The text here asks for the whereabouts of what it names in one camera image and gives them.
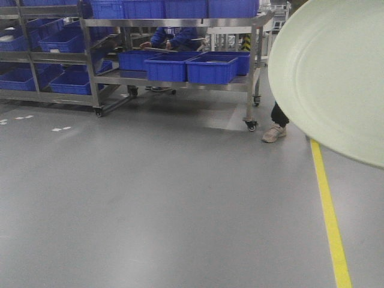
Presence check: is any pale green round plate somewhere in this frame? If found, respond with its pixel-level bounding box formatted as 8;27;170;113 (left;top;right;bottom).
268;1;383;168

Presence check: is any blue bin on cart right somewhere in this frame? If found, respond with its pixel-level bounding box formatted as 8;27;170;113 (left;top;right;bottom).
186;55;238;85

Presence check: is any blue bin on cart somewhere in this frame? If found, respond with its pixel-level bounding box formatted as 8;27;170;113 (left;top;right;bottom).
144;52;199;82
186;55;238;85
118;50;163;71

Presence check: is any beige sneaker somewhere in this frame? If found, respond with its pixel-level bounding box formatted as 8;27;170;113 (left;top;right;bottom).
262;125;286;143

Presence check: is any stainless steel wheeled cart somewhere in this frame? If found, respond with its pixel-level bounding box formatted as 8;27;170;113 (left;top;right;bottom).
82;11;275;132

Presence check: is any blue bin on cart left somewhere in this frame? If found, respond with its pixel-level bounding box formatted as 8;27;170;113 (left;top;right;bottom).
118;50;163;71

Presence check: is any person in blue sweatshirt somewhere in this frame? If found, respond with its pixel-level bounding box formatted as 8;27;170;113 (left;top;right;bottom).
139;26;208;92

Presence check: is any steel bin rack left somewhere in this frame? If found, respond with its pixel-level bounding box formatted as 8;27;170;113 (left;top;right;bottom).
0;0;133;118

